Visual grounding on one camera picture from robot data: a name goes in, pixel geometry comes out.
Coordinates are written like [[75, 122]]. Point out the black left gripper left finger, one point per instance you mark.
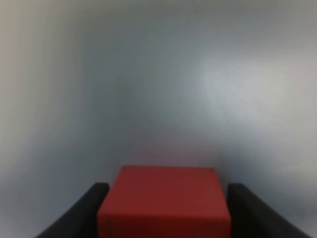
[[80, 221]]

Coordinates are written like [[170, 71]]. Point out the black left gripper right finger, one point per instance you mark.
[[252, 218]]

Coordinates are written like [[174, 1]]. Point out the red wooden cube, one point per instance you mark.
[[164, 202]]

